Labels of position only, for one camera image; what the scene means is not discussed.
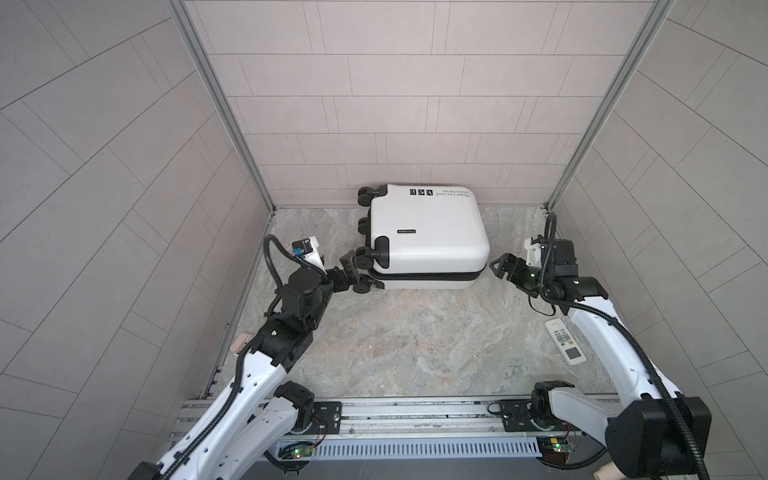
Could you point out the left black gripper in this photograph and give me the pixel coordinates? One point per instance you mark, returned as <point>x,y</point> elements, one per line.
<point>349,275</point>

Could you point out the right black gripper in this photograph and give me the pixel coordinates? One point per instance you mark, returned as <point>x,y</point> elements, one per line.
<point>512,275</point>

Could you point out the black white suitcase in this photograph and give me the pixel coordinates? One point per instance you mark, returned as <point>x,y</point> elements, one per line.
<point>421,236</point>

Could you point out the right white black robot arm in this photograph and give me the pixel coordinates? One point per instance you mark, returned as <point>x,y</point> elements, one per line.
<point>654,430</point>

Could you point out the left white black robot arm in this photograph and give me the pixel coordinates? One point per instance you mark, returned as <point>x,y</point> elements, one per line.
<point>260,405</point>

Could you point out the detached black suitcase wheel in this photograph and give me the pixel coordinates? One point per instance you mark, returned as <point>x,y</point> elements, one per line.
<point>366,284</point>

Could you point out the pink small device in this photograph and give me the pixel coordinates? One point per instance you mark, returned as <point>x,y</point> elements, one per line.
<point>239,342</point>

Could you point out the white remote control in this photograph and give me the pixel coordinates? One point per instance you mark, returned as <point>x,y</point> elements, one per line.
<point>564,342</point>

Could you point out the left circuit board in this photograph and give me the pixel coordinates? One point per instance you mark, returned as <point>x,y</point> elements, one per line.
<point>296,451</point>

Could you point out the circuit board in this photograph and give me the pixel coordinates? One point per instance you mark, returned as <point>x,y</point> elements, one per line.
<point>555,450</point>
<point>296,451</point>

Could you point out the right circuit board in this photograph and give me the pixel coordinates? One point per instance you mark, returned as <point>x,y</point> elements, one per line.
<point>555,450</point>

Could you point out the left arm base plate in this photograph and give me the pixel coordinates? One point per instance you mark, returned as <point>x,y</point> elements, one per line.
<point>324,419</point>

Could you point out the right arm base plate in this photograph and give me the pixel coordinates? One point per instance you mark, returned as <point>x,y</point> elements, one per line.
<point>516,416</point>

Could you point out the aluminium mounting rail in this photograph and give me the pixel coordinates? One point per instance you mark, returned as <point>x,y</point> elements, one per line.
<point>420,417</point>

